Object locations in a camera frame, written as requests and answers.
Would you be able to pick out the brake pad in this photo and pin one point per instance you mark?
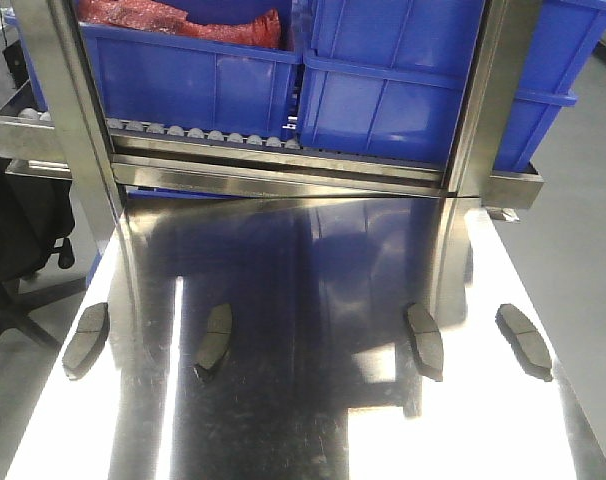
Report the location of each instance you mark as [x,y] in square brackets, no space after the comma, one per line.
[426,340]
[87,341]
[214,345]
[526,342]

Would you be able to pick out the stainless steel roller rack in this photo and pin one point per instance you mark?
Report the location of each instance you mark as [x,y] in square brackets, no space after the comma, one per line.
[77,143]

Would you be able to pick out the red bubble wrap bag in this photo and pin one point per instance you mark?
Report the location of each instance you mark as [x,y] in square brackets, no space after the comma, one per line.
[153,16]

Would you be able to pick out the right blue plastic bin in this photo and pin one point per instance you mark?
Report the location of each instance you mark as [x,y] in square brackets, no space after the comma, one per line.
[387,78]

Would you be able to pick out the black office chair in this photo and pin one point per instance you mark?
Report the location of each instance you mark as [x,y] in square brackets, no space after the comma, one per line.
[36,220]

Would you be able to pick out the blue plastic bin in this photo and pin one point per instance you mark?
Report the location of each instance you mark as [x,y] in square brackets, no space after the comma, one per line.
[195,83]
[387,78]

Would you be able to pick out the left blue plastic bin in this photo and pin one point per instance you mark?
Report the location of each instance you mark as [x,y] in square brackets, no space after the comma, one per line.
[195,83]

